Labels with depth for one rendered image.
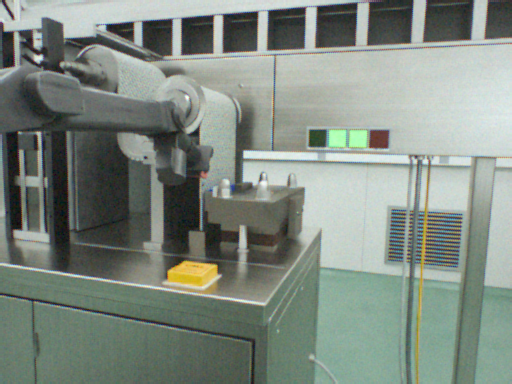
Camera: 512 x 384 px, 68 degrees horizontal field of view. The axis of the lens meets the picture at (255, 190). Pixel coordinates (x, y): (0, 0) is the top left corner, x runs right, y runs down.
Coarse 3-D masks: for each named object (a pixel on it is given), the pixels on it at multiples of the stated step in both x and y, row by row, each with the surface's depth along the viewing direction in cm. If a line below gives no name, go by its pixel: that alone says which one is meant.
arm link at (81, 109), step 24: (48, 72) 37; (48, 96) 37; (72, 96) 41; (96, 96) 51; (120, 96) 57; (72, 120) 45; (96, 120) 50; (120, 120) 56; (144, 120) 64; (168, 120) 72
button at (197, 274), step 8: (184, 264) 74; (192, 264) 74; (200, 264) 74; (208, 264) 74; (168, 272) 70; (176, 272) 69; (184, 272) 69; (192, 272) 69; (200, 272) 69; (208, 272) 70; (216, 272) 74; (168, 280) 70; (176, 280) 69; (184, 280) 69; (192, 280) 69; (200, 280) 68; (208, 280) 71
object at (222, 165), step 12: (204, 132) 96; (216, 132) 103; (228, 132) 111; (204, 144) 96; (216, 144) 103; (228, 144) 112; (216, 156) 104; (228, 156) 112; (216, 168) 104; (228, 168) 113; (204, 180) 97; (216, 180) 105; (228, 180) 113; (204, 192) 98
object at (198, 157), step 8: (192, 144) 85; (192, 152) 85; (200, 152) 89; (208, 152) 89; (192, 160) 87; (200, 160) 88; (208, 160) 88; (192, 168) 88; (200, 168) 87; (208, 168) 88
